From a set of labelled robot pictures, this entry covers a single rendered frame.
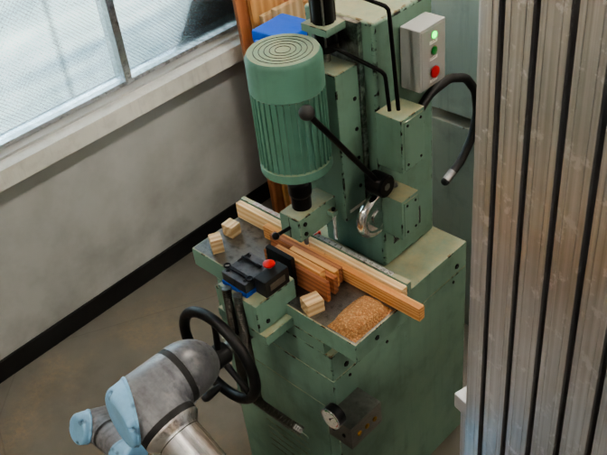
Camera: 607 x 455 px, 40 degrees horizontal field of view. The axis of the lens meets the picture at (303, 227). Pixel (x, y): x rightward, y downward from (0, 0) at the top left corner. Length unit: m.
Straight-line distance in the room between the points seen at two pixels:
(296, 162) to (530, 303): 1.02
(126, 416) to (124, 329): 1.97
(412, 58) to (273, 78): 0.37
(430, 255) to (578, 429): 1.34
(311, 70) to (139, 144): 1.63
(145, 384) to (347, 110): 0.84
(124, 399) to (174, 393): 0.09
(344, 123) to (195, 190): 1.73
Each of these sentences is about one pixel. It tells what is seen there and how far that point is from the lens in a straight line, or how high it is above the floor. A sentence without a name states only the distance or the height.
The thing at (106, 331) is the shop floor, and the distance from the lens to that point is 3.49.
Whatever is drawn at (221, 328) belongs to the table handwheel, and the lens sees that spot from 1.99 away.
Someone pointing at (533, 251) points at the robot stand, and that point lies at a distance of 0.95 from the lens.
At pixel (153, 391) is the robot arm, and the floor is 1.21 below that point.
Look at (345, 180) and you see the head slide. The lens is 2.07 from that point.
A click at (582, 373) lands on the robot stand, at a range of 0.99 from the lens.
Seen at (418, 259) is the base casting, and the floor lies 0.80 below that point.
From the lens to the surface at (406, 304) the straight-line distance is 2.00.
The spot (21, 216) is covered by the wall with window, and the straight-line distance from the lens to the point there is 3.17.
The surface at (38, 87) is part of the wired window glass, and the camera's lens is 3.13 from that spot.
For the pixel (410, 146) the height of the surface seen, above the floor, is 1.22.
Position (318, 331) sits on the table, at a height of 0.87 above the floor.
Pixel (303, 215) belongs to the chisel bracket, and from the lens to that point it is 2.07.
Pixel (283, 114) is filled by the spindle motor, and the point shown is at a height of 1.39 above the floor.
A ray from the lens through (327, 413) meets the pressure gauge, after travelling 2.12.
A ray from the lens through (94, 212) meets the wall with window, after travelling 3.34.
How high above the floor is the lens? 2.31
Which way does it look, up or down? 38 degrees down
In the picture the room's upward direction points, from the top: 7 degrees counter-clockwise
